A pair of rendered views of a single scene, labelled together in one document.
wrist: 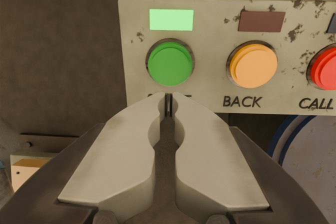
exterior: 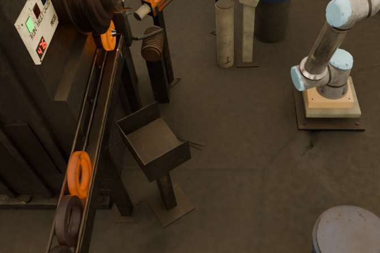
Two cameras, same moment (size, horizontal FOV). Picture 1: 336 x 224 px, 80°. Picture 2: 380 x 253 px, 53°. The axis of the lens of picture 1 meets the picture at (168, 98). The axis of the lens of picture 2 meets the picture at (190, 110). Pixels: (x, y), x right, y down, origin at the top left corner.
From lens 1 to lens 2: 239 cm
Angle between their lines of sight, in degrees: 43
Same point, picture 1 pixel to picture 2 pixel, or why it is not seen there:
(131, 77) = not seen: outside the picture
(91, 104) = (273, 96)
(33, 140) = (301, 121)
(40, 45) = (241, 119)
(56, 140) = (298, 109)
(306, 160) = not seen: outside the picture
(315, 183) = not seen: outside the picture
